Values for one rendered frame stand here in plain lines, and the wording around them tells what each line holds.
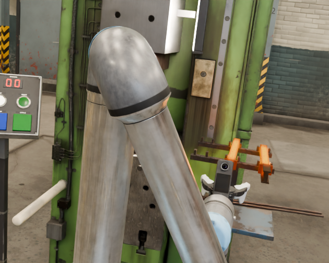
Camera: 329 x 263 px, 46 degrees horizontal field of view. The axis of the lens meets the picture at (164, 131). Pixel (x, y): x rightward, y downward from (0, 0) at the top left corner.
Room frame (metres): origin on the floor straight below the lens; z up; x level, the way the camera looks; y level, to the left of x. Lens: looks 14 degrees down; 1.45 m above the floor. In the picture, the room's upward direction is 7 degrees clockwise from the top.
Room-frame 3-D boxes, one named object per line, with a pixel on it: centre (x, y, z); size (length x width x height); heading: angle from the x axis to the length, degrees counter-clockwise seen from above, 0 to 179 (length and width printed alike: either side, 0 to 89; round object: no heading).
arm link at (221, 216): (0.86, -0.14, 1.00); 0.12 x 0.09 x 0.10; 167
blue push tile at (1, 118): (1.59, 0.72, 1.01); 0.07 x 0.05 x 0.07; 106
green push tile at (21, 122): (1.62, 0.62, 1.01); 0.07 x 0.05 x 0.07; 106
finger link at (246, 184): (1.10, -0.26, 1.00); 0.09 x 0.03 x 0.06; 131
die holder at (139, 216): (1.91, 0.09, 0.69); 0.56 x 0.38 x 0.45; 171
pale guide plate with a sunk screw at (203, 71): (1.78, -0.15, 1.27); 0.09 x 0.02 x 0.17; 81
